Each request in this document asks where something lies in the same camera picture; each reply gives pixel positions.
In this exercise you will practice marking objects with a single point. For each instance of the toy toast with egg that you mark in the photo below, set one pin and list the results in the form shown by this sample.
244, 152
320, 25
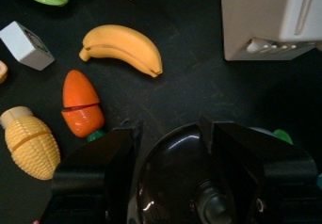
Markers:
2, 71

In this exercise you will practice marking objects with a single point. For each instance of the white toy toaster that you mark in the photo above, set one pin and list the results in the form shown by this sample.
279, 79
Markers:
268, 17

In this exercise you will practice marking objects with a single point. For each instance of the orange toy carrot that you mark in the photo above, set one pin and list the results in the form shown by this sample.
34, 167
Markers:
81, 104

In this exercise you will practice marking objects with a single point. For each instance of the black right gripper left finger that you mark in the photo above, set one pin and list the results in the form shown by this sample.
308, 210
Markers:
97, 168

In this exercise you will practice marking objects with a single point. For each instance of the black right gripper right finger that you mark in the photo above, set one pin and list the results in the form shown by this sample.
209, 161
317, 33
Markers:
268, 168

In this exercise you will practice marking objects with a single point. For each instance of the yellow toy banana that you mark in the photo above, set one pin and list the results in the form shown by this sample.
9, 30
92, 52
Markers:
124, 47

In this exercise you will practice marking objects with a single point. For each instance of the yellow toy corn cob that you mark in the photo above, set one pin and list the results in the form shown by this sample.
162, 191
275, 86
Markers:
31, 144

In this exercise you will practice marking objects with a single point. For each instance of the grey white cube block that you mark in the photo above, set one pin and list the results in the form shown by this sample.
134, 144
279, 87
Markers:
23, 45

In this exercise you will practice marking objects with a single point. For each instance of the black glossy pan lid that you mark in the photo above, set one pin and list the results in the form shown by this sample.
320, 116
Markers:
176, 177

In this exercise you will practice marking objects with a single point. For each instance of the green toy piece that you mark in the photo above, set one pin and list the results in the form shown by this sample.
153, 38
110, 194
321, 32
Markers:
284, 135

